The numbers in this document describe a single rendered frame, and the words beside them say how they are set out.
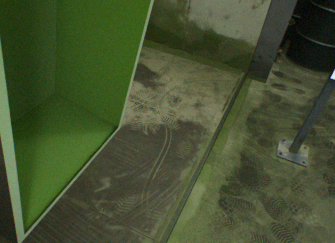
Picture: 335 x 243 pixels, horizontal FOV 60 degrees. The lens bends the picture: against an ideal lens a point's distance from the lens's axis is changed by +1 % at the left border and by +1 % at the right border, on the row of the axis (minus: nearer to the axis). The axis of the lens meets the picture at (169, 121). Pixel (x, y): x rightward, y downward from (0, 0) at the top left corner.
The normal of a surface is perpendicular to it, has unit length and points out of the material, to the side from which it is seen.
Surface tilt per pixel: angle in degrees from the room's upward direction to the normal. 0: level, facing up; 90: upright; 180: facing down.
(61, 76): 90
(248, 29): 90
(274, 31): 90
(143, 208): 0
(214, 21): 90
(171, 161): 0
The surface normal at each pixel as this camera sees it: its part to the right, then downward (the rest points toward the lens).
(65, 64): -0.38, 0.57
